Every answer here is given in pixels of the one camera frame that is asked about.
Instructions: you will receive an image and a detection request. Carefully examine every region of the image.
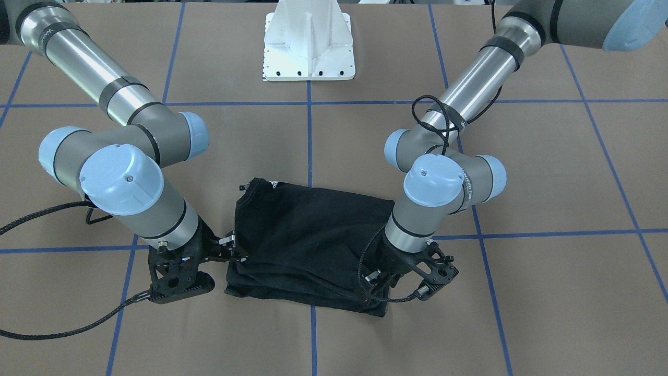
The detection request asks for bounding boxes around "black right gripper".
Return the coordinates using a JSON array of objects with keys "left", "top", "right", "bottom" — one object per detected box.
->
[{"left": 181, "top": 217, "right": 250, "bottom": 265}]

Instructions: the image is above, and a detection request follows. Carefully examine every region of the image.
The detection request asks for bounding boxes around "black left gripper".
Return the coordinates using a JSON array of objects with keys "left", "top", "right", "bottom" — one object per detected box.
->
[{"left": 365, "top": 232, "right": 416, "bottom": 293}]

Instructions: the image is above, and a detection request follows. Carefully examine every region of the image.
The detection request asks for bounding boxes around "black printed t-shirt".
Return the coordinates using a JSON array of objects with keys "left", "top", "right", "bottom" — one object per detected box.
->
[{"left": 225, "top": 178, "right": 394, "bottom": 318}]

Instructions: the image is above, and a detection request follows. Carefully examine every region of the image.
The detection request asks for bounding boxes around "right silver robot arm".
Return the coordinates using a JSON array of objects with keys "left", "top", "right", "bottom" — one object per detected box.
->
[{"left": 2, "top": 1, "right": 248, "bottom": 264}]

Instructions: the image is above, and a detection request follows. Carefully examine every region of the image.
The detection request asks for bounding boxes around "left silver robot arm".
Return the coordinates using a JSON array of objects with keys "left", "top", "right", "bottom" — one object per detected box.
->
[{"left": 457, "top": 44, "right": 666, "bottom": 304}]

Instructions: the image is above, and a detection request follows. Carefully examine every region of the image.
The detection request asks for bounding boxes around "brown paper table cover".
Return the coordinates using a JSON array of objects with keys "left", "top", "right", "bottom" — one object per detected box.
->
[{"left": 1, "top": 3, "right": 667, "bottom": 375}]

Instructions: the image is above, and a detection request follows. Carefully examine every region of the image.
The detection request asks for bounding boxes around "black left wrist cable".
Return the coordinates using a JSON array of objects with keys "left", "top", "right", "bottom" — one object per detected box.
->
[{"left": 356, "top": 95, "right": 468, "bottom": 306}]

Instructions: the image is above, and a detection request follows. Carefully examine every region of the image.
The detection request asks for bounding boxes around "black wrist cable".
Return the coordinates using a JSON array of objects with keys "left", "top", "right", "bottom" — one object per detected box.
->
[
  {"left": 356, "top": 95, "right": 468, "bottom": 306},
  {"left": 0, "top": 201, "right": 157, "bottom": 341}
]

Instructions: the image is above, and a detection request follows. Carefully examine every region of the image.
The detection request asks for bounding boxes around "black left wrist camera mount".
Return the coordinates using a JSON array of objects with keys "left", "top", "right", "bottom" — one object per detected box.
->
[{"left": 412, "top": 241, "right": 459, "bottom": 301}]

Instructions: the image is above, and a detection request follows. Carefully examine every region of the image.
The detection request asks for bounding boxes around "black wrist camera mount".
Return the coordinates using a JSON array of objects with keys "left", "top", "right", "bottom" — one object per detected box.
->
[
  {"left": 412, "top": 241, "right": 459, "bottom": 301},
  {"left": 148, "top": 245, "right": 216, "bottom": 304}
]

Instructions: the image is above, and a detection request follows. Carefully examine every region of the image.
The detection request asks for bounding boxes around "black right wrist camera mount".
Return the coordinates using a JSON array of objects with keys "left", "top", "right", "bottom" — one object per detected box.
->
[{"left": 148, "top": 245, "right": 216, "bottom": 304}]

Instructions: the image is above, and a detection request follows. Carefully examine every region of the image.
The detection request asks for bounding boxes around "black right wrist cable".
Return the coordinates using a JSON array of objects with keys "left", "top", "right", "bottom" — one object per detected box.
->
[{"left": 0, "top": 201, "right": 157, "bottom": 341}]

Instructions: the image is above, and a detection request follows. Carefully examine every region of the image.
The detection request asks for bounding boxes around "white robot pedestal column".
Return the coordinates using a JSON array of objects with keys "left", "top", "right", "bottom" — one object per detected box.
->
[{"left": 263, "top": 1, "right": 356, "bottom": 81}]

